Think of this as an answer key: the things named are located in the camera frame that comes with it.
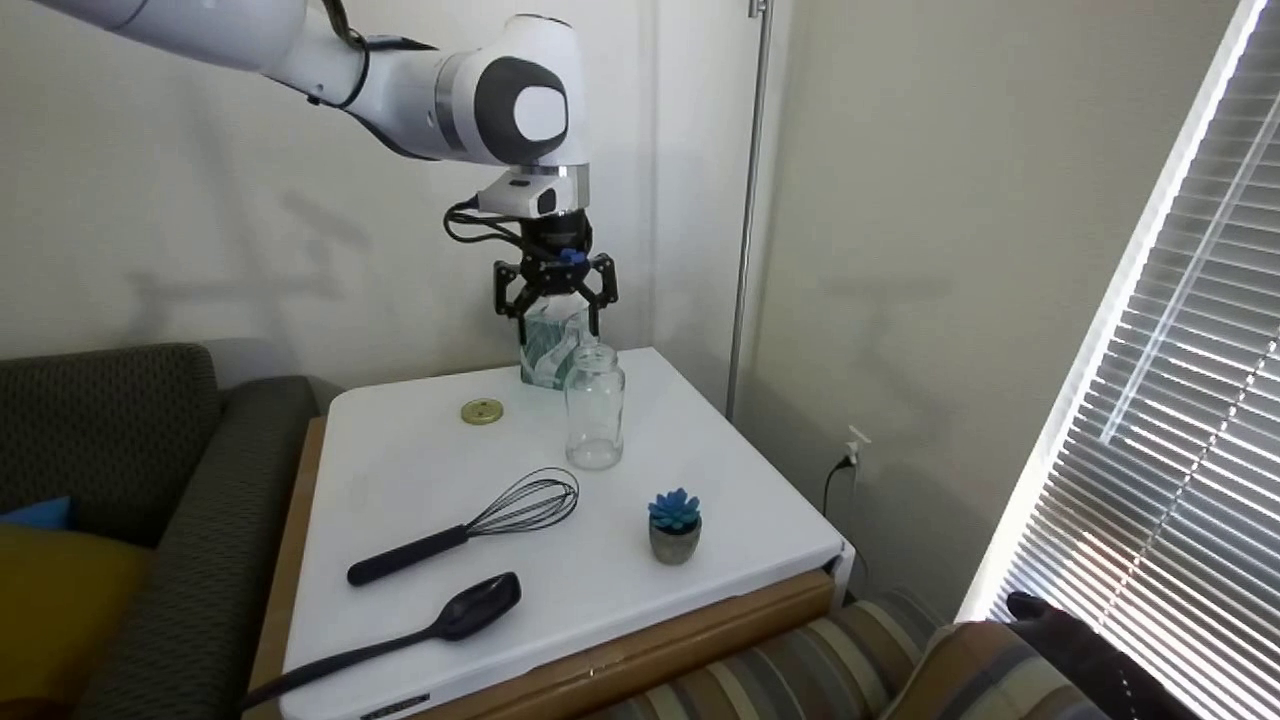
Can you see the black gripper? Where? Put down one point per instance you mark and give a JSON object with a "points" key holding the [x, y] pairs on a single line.
{"points": [[555, 255]]}

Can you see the clear glass jar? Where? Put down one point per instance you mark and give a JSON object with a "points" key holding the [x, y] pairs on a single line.
{"points": [[598, 423]]}

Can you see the blue succulent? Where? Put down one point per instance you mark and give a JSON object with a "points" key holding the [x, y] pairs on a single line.
{"points": [[673, 530]]}

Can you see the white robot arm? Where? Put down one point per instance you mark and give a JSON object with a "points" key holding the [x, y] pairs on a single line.
{"points": [[453, 93]]}

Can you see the round green jar lid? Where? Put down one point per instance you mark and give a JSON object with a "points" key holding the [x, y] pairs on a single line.
{"points": [[483, 413]]}

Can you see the teal patterned tissue box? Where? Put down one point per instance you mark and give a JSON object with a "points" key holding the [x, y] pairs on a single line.
{"points": [[545, 351]]}

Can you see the striped couch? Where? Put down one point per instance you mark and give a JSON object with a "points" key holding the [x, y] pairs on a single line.
{"points": [[800, 667]]}

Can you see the dark grey couch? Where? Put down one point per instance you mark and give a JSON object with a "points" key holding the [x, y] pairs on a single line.
{"points": [[123, 425]]}

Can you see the blue cushion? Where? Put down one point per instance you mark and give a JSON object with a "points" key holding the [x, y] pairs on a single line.
{"points": [[40, 512]]}

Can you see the striped cushion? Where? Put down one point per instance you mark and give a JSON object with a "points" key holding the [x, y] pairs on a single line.
{"points": [[987, 680]]}

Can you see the yellow cushion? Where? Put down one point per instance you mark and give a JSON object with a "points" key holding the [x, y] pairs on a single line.
{"points": [[55, 600]]}

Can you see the black fabric pile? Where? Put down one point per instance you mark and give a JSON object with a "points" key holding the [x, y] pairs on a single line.
{"points": [[1083, 654]]}

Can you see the white window blinds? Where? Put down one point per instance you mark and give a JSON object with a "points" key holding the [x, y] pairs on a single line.
{"points": [[1203, 402]]}

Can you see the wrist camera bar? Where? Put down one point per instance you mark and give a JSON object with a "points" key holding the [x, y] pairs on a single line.
{"points": [[533, 195]]}

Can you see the thin metal wall pole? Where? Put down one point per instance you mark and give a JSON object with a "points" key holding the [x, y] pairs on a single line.
{"points": [[746, 202]]}

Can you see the white wall outlet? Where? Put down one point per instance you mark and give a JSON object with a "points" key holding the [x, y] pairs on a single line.
{"points": [[857, 442]]}

